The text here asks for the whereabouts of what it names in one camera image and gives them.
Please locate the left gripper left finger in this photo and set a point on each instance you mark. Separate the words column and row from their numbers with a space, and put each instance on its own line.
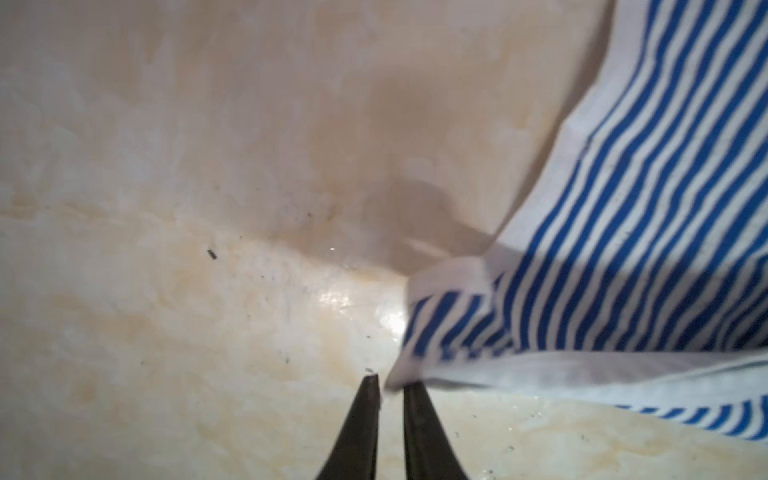
column 354, row 454

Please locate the striped tank top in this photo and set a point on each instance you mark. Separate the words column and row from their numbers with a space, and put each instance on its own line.
column 635, row 272

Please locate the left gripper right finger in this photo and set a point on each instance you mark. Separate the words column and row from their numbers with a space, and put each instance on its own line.
column 428, row 452

